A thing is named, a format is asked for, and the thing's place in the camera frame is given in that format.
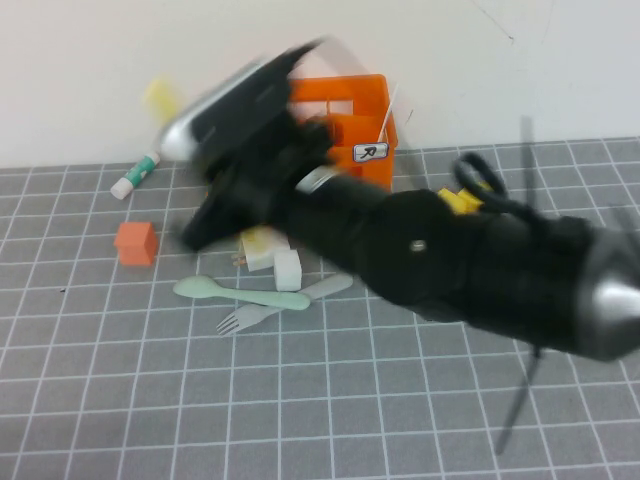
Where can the white charger plug adapter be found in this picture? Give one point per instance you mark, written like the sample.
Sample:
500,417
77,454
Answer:
262,250

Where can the grey grid pattern mat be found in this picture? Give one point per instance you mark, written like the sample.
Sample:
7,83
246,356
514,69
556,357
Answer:
250,400

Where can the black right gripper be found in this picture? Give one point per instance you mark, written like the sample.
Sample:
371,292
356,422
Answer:
250,195

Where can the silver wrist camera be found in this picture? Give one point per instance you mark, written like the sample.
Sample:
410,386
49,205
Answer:
225,107

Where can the yellow plastic knife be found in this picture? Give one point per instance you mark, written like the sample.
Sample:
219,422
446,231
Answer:
161,99

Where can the small white cube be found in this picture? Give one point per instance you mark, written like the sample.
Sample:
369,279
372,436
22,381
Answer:
286,270

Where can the orange cube block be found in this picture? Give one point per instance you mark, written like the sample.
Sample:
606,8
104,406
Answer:
135,245

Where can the grey plastic fork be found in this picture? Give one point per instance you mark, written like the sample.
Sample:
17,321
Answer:
245,321

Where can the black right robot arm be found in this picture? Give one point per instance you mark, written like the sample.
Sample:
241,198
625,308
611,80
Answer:
450,265

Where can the yellow cube block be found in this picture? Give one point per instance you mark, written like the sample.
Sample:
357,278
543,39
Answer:
452,200

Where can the thin white plastic knife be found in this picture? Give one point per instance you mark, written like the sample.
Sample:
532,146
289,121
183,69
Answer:
389,111

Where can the handwritten paper label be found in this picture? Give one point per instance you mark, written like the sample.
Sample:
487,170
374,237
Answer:
370,152

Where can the mint green plastic spoon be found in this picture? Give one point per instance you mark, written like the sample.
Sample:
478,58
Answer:
200,289

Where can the green and white glue stick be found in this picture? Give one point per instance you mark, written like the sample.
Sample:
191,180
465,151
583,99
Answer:
134,176

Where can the orange plastic cutlery holder crate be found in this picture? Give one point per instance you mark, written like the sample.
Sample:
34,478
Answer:
367,100

